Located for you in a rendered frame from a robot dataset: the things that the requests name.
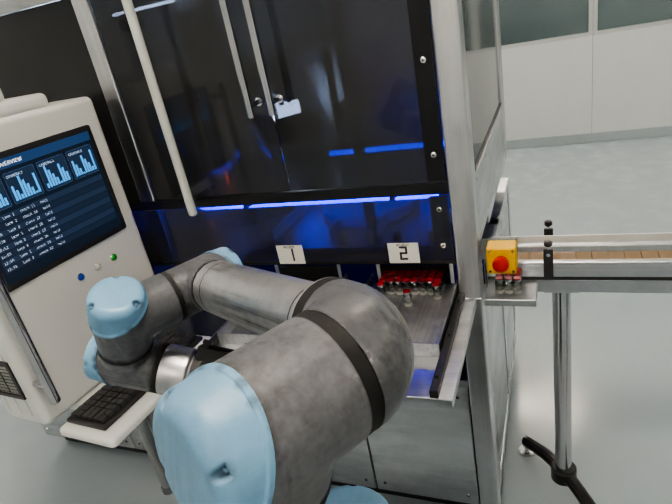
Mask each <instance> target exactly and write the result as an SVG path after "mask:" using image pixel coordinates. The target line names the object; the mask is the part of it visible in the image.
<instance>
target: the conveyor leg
mask: <svg viewBox="0 0 672 504"><path fill-rule="evenodd" d="M544 293H552V319H553V368H554V418H555V465H556V468H557V469H558V470H560V471H562V472H568V471H570V470H571V469H572V388H571V293H580V292H544Z"/></svg>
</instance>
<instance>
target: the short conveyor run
mask: <svg viewBox="0 0 672 504"><path fill-rule="evenodd" d="M544 225H545V226H546V227H547V228H544V235H542V236H501V237H517V240H518V243H524V244H518V267H517V268H521V269H522V275H523V280H537V282H538V289H537V292H607V293H672V241H648V240H672V232H665V233H624V234H583V235H553V228H550V226H552V221H551V220H546V221H544ZM597 241H629V242H597ZM553 242H576V243H553ZM485 274H486V284H487V285H488V280H495V277H496V274H489V273H488V272H487V260H486V263H485Z"/></svg>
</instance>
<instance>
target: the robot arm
mask: <svg viewBox="0 0 672 504"><path fill-rule="evenodd" d="M202 310H205V311H207V312H209V313H212V314H214V315H216V316H219V317H221V318H223V319H225V320H228V321H230V322H232V323H235V324H237V325H239V326H242V327H244V328H246V329H248V330H251V331H253V332H255V333H258V334H260V336H258V337H257V338H255V339H253V340H251V341H250V342H248V343H245V344H244V345H243V346H240V347H239V348H237V349H236V350H235V349H230V348H225V347H220V346H215V345H213V341H212V340H207V339H204V340H203V344H200V345H199V346H198V347H197V349H196V348H191V347H186V346H181V345H176V344H172V343H167V342H162V341H158V340H154V337H153V335H154V334H156V333H158V332H160V331H162V330H164V329H166V328H168V327H170V326H172V325H174V324H176V323H178V322H180V321H182V320H184V319H186V318H188V317H190V316H192V315H194V314H196V313H198V312H200V311H202ZM86 312H87V317H88V325H89V328H90V330H91V331H92V333H93V337H92V338H91V339H90V341H89V343H88V345H87V347H86V350H85V353H84V357H83V361H84V364H83V371H84V373H85V375H86V376H87V377H88V378H89V379H92V380H96V381H99V382H103V383H104V384H106V385H110V386H116V385H117V386H122V387H127V388H131V389H136V390H141V391H146V392H151V393H156V394H160V395H162V396H161V398H160V399H159V401H158V403H157V405H156V407H155V410H154V415H153V434H154V440H155V445H156V449H157V453H158V457H159V460H160V462H161V463H162V465H163V467H164V469H165V476H166V479H167V481H168V484H169V486H170V488H171V490H172V492H173V494H174V496H175V498H176V500H177V502H178V504H388V502H387V501H386V500H385V498H384V497H382V496H381V495H380V494H379V493H377V492H376V491H374V490H372V489H370V488H367V487H364V486H359V485H357V486H350V485H344V486H339V487H336V488H333V489H330V488H331V483H332V472H333V465H334V464H335V463H336V462H337V461H338V460H340V459H341V458H342V457H343V456H345V455H346V454H347V453H348V452H350V451H351V450H352V449H353V448H355V447H356V446H357V445H358V444H360V443H361V442H362V441H363V440H365V439H366V438H367V437H368V436H369V435H370V434H372V433H373V432H374V431H375V430H377V429H379V428H380V427H381V426H382V425H383V424H385V423H386V422H387V421H388V420H389V419H390V418H391V417H392V416H393V415H394V413H395V412H396V411H397V410H398V409H399V407H400V406H401V404H402V402H403V401H404V399H405V397H406V395H407V393H408V390H409V388H410V384H411V380H412V376H413V372H414V348H413V343H412V338H411V334H410V331H409V329H408V326H407V324H406V322H405V320H404V318H403V316H402V315H401V313H400V312H399V310H398V309H397V307H396V306H395V305H394V304H393V303H392V302H391V301H390V300H389V299H388V298H387V297H386V296H385V295H383V294H382V293H380V292H379V291H377V290H376V289H374V288H372V287H370V286H368V285H366V284H363V283H359V282H356V281H352V280H349V279H344V278H339V277H325V278H321V279H319V280H317V281H315V282H313V281H309V280H304V279H300V278H296V277H292V276H287V275H283V274H279V273H274V272H270V271H266V270H261V269H257V268H253V267H248V266H244V265H243V264H242V262H241V260H240V259H239V257H238V256H237V254H236V253H233V251H232V250H231V249H229V248H227V247H220V248H217V249H214V250H212V251H206V252H204V253H202V254H200V255H199V256H198V257H195V258H193V259H191V260H189V261H186V262H184V263H182V264H180V265H177V266H175V267H173V268H171V269H168V270H166V271H164V272H162V273H159V274H156V275H154V276H152V277H149V278H147V279H145V280H143V281H140V282H139V281H138V280H136V279H134V278H132V277H129V276H120V277H113V276H112V277H108V278H105V279H103V280H101V281H99V282H98V283H97V284H95V285H94V286H93V287H92V288H91V290H90V291H89V293H88V295H87V298H86Z"/></svg>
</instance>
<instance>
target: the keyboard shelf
mask: <svg viewBox="0 0 672 504"><path fill-rule="evenodd" d="M202 338H203V340H204V339H207V340H209V339H210V338H211V337H210V336H202ZM203 340H202V341H201V342H200V343H198V344H197V345H196V346H195V347H194V348H196V349H197V347H198V346H199V345H200V344H203ZM104 385H106V384H104V383H103V382H100V383H99V384H98V385H96V386H95V387H94V388H93V389H92V390H90V391H89V392H88V393H87V394H86V395H85V396H83V397H82V398H81V399H80V400H79V401H77V402H76V403H75V404H74V405H73V406H71V407H70V408H69V409H74V410H76V409H77V408H78V407H79V406H80V405H81V404H83V403H84V402H85V401H86V400H87V399H89V398H90V397H91V396H92V395H93V394H95V393H96V392H97V391H98V390H99V389H100V388H102V387H103V386H104ZM100 390H101V389H100ZM161 396H162V395H160V394H156V393H151V392H146V393H145V394H144V395H143V396H142V397H141V398H140V399H139V400H138V401H137V402H136V403H135V404H134V405H133V406H132V407H131V408H129V409H128V410H127V411H126V412H125V413H124V414H123V415H122V416H121V417H120V418H119V419H118V420H117V421H116V422H115V423H114V424H113V425H111V426H110V427H109V428H108V429H107V430H106V431H102V430H98V429H94V428H90V427H86V426H81V425H77V424H73V423H69V422H66V423H65V424H64V425H63V426H62V427H61V428H60V433H61V435H62V436H66V437H70V438H74V439H78V440H82V441H86V442H90V443H94V444H98V445H101V446H105V447H109V448H114V447H116V446H118V445H119V444H120V443H121V442H122V441H123V440H124V439H125V438H126V437H127V436H128V435H129V434H130V433H131V432H132V431H133V430H134V429H135V428H136V427H137V426H138V425H139V424H140V423H141V422H142V421H143V420H144V419H145V418H146V417H147V416H148V415H149V414H150V413H151V412H152V411H153V410H154V409H155V407H156V405H157V403H158V401H159V399H160V398H161Z"/></svg>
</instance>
